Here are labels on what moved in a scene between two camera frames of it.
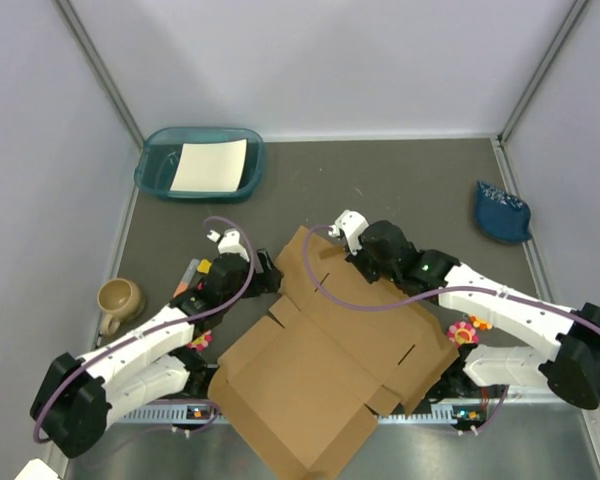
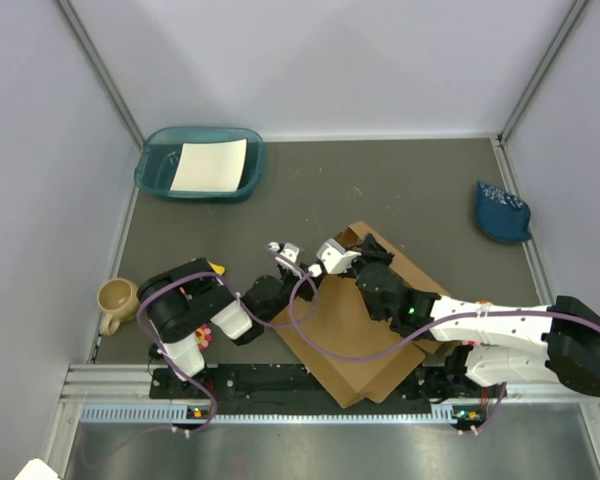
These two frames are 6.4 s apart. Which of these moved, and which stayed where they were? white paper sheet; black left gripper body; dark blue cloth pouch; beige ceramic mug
Moved: black left gripper body
Stayed: white paper sheet; dark blue cloth pouch; beige ceramic mug
